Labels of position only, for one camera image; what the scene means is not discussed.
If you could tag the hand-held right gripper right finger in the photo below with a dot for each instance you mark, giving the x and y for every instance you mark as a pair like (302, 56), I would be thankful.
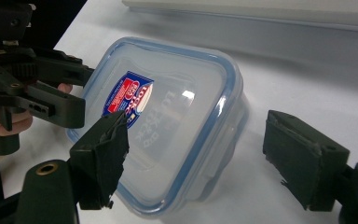
(301, 165)

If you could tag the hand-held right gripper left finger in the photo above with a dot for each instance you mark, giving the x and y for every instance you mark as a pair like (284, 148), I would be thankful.
(101, 168)

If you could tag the clear container with blue-sealed lid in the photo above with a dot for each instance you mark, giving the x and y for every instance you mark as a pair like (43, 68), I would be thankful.
(180, 118)

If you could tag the flat grey board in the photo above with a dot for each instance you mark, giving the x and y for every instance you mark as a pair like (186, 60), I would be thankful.
(261, 11)

